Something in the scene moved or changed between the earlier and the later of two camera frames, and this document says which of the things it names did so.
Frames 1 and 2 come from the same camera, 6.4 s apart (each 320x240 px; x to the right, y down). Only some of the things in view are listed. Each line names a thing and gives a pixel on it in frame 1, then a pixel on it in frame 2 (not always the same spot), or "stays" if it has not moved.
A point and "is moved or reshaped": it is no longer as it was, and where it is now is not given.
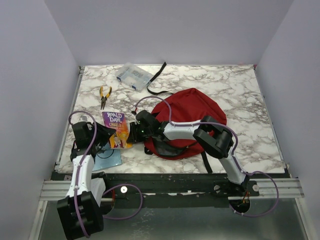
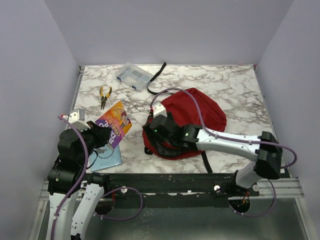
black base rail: x=162 y=190 stays
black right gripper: x=133 y=137 → x=149 y=132
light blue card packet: x=109 y=158 stays
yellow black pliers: x=104 y=99 stays
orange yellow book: x=117 y=121 is moved or reshaped
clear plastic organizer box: x=133 y=76 stays
